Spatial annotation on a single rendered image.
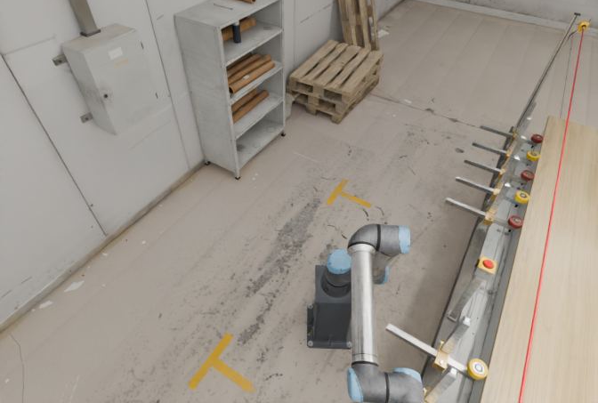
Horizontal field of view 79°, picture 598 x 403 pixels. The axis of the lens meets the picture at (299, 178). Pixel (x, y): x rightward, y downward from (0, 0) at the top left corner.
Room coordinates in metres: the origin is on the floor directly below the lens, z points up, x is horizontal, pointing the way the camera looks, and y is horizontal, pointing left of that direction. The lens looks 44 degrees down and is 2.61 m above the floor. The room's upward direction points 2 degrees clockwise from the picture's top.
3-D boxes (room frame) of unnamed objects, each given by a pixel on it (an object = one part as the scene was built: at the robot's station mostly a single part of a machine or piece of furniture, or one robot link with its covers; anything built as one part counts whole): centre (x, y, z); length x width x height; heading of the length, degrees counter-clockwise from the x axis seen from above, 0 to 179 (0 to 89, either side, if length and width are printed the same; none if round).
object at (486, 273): (0.92, -0.85, 1.18); 0.07 x 0.07 x 0.08; 59
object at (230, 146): (3.15, 0.59, 0.78); 0.90 x 0.45 x 1.55; 150
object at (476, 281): (0.92, -0.85, 0.93); 0.05 x 0.05 x 0.45; 59
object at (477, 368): (0.59, -0.82, 0.85); 0.08 x 0.08 x 0.11
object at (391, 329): (0.69, -0.65, 0.81); 0.44 x 0.03 x 0.04; 59
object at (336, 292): (1.16, -0.25, 0.65); 0.19 x 0.19 x 0.10
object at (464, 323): (0.69, -0.72, 0.90); 0.04 x 0.04 x 0.48; 59
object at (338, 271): (1.16, -0.26, 0.79); 0.17 x 0.15 x 0.18; 86
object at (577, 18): (2.65, -1.95, 1.20); 0.15 x 0.12 x 1.00; 149
